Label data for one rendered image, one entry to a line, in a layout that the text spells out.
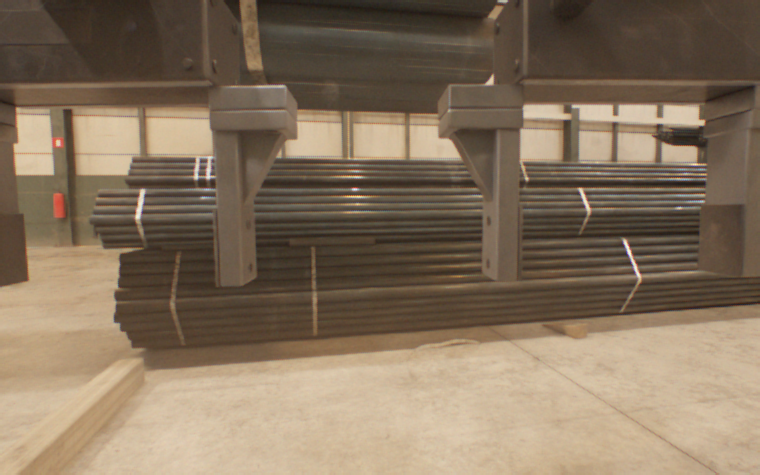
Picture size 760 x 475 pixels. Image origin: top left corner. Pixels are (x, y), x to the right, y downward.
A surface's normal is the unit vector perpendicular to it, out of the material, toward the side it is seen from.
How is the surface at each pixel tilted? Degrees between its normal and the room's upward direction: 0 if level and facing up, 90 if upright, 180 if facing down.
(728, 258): 90
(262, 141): 90
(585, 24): 90
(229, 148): 90
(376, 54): 124
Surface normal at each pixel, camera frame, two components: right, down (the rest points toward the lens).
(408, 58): 0.14, 0.71
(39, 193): 0.19, 0.07
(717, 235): -1.00, 0.01
